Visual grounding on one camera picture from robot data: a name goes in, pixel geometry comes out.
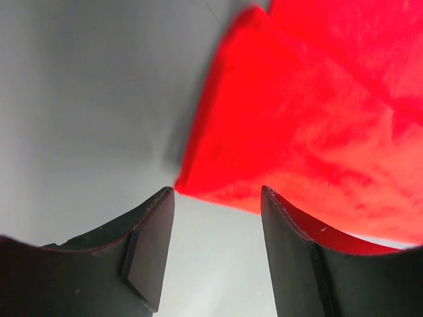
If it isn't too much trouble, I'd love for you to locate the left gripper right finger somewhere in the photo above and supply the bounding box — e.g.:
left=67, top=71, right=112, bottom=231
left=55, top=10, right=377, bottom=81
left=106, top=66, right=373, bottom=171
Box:
left=261, top=186, right=422, bottom=316

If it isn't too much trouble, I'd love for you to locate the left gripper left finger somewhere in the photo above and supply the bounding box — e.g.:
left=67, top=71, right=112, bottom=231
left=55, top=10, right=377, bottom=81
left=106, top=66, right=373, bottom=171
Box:
left=1, top=187, right=174, bottom=316

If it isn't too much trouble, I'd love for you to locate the red t shirt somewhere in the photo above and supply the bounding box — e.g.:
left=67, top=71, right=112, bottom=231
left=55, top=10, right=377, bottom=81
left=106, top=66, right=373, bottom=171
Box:
left=175, top=1, right=422, bottom=244

